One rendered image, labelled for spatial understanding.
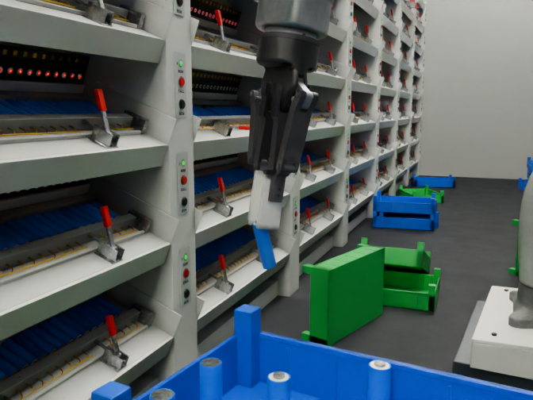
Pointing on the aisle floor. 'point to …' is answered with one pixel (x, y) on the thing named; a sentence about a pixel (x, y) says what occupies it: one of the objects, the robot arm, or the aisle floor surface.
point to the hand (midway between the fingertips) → (266, 200)
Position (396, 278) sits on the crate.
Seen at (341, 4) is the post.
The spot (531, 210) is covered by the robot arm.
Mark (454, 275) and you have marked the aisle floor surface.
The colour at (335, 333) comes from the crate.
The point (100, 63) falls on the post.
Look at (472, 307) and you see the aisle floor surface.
